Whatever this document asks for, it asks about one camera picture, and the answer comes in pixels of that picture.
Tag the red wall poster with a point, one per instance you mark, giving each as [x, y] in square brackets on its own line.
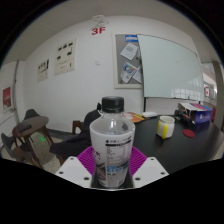
[7, 98]

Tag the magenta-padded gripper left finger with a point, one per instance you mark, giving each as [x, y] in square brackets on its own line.
[75, 170]

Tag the small white wall poster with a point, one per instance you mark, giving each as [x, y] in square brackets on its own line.
[43, 70]

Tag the flat round red coaster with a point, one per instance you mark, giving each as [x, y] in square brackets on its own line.
[188, 133]

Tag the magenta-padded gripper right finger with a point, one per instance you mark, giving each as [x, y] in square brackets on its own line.
[148, 170]

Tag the blue cardboard box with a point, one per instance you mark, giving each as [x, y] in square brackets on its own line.
[198, 115]

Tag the black jacket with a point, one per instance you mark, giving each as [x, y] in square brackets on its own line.
[91, 120]

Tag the dark chair wooden legs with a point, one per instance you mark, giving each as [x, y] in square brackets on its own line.
[71, 145]

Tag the clear plastic water bottle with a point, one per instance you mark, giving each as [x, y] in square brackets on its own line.
[112, 140]

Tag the large white wall poster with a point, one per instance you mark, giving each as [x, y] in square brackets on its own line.
[65, 56]

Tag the red fire extinguisher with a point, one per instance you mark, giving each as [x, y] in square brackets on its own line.
[213, 113]

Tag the large whiteboard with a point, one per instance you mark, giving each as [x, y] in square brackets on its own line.
[171, 68]

